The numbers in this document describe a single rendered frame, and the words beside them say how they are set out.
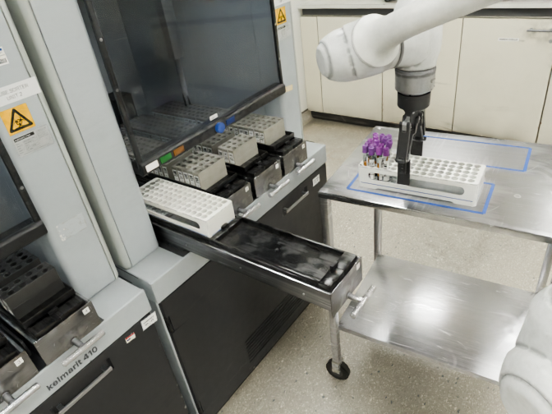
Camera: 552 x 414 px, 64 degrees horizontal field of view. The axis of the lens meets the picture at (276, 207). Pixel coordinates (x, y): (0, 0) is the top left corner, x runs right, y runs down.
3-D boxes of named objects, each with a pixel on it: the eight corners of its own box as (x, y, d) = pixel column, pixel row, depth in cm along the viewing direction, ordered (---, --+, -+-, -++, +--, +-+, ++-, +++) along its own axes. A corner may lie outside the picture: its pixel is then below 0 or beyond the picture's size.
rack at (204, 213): (135, 212, 126) (129, 193, 123) (162, 195, 133) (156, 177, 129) (211, 241, 110) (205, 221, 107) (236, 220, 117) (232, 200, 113)
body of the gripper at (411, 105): (425, 98, 99) (422, 135, 104) (435, 85, 105) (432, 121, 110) (392, 94, 103) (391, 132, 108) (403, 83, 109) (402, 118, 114)
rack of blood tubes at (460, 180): (357, 186, 121) (357, 165, 117) (370, 168, 127) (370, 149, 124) (475, 207, 106) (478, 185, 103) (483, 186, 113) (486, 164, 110)
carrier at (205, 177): (223, 172, 136) (219, 155, 133) (227, 174, 135) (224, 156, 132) (196, 190, 129) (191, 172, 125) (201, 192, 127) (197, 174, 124)
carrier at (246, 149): (254, 151, 146) (250, 135, 143) (259, 153, 145) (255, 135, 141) (230, 167, 138) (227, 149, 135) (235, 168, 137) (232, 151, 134)
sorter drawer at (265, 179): (121, 158, 175) (113, 137, 170) (148, 144, 183) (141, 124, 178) (268, 203, 135) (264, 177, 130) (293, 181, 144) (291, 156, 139)
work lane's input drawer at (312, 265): (129, 231, 131) (120, 205, 126) (164, 208, 140) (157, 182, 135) (351, 328, 91) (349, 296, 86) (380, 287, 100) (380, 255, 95)
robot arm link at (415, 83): (441, 60, 102) (439, 85, 105) (402, 58, 106) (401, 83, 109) (430, 72, 96) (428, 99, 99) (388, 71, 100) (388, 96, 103)
